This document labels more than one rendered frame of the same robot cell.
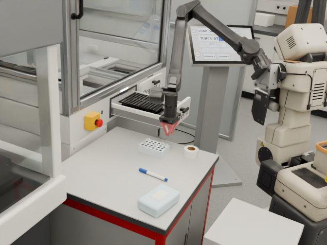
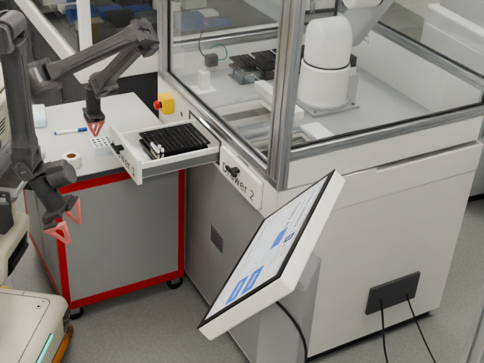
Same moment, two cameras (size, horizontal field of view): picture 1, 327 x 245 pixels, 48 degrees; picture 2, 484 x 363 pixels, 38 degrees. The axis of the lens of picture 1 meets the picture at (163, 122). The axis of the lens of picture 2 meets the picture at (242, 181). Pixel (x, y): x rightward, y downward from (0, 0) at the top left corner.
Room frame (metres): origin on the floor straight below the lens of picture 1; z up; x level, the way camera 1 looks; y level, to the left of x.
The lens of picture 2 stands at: (3.50, -1.66, 2.23)
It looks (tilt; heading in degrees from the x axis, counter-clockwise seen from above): 32 degrees down; 126
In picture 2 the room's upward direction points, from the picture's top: 4 degrees clockwise
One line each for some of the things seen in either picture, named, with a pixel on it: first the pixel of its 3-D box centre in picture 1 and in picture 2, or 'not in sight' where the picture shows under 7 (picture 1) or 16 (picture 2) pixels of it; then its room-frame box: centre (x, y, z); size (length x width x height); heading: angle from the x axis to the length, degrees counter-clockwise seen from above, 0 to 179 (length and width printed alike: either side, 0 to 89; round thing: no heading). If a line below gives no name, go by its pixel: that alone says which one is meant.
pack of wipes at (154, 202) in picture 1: (158, 199); (34, 116); (1.14, -0.01, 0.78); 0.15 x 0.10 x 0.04; 145
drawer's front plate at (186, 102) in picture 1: (178, 113); (125, 153); (1.78, -0.07, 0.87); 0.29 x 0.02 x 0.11; 157
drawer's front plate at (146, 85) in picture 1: (151, 86); (240, 176); (2.19, 0.10, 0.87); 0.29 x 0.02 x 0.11; 157
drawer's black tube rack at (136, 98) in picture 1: (144, 106); (174, 144); (1.86, 0.11, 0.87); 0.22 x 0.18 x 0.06; 67
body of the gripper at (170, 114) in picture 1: (170, 111); (93, 107); (1.56, -0.03, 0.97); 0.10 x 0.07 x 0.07; 154
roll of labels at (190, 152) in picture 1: (190, 152); (71, 160); (1.54, -0.14, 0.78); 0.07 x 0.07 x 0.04
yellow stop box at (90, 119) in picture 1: (92, 121); (165, 104); (1.59, 0.34, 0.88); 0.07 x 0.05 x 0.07; 157
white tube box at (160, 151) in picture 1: (154, 148); (106, 145); (1.55, 0.03, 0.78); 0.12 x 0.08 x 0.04; 65
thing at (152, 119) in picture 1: (142, 106); (176, 145); (1.86, 0.12, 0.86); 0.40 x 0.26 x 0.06; 67
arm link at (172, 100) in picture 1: (170, 98); (93, 92); (1.56, -0.02, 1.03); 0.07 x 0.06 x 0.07; 81
